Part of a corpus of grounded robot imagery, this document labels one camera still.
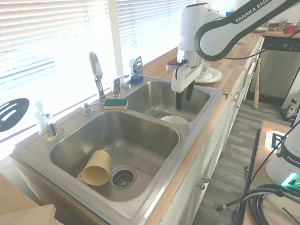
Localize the black white marker tag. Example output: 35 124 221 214
263 130 291 150

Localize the blue Dawn dish soap bottle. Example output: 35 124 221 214
129 55 144 84

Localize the white black floor appliance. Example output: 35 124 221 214
279 93 300 123

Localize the red lidded grey container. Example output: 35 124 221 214
165 59 179 72

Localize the chrome sink faucet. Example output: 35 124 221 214
88 52 107 105

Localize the black slotted spatula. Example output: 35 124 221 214
0 97 30 133

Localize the wide white window blind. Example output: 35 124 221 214
0 0 111 143

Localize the chrome soap dispenser pump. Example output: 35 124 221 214
82 102 94 116

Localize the white patterned teacup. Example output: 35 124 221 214
199 62 212 77

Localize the clear drinking glass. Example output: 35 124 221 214
277 18 289 34

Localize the white bowl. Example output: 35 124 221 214
160 115 189 125

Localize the stainless steel dishwasher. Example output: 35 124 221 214
248 36 300 101

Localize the white kitchen cabinet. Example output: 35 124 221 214
140 35 263 225

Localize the narrow white window blind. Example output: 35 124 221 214
116 0 197 69

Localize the small yellow holder tray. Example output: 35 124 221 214
41 132 60 143

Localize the brown cardboard box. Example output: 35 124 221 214
0 172 57 225

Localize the black metal stand pole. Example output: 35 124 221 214
243 128 262 195

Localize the clear glass soap bottle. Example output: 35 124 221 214
34 100 49 137

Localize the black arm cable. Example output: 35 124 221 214
173 28 300 82

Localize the stainless steel double sink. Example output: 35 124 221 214
13 74 224 220

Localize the round metal drain strainer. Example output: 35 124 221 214
109 165 138 190

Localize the chrome faucet lever handle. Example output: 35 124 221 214
111 74 130 97

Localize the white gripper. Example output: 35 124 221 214
171 58 204 112

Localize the yellow green sponge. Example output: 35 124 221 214
104 98 129 111

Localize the coiled grey cable bundle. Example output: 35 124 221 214
231 183 300 225

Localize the large white plate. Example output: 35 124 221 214
194 67 223 84

